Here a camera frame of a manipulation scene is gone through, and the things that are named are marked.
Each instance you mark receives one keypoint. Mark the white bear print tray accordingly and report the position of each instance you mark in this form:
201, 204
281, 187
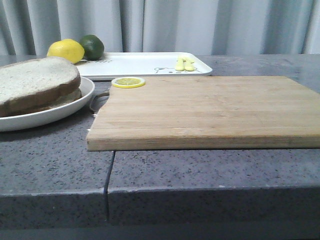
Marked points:
128, 64

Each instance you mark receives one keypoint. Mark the yellow plastic knife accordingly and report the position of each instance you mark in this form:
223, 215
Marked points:
188, 64

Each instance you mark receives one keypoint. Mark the green lime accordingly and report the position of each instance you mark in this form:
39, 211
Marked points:
93, 47

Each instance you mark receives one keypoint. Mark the yellow plastic fork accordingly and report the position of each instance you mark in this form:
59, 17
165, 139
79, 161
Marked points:
179, 66

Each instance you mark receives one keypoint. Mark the grey pleated curtain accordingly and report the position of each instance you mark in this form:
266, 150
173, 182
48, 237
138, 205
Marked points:
200, 27

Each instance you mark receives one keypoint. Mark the wooden cutting board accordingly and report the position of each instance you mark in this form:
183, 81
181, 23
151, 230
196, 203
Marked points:
208, 112

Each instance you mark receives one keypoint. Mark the yellow lemon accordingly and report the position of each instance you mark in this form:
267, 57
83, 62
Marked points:
68, 49

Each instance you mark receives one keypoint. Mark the bottom bread slice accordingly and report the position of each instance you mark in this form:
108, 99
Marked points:
61, 101

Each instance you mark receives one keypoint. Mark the white bread slice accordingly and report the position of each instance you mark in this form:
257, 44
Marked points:
35, 83

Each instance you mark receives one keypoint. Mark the white round plate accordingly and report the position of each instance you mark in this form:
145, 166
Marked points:
36, 119

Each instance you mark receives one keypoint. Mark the lemon slice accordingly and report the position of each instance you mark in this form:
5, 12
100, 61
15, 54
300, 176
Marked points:
128, 82

